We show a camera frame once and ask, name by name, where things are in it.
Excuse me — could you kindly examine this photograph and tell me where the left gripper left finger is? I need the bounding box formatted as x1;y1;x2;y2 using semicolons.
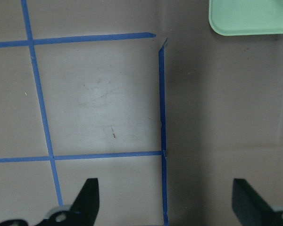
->
41;178;100;226

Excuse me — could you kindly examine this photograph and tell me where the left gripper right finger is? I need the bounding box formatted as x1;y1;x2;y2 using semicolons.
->
232;178;283;226

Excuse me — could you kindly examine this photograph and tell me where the light green tray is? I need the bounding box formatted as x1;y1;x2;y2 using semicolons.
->
208;0;283;36

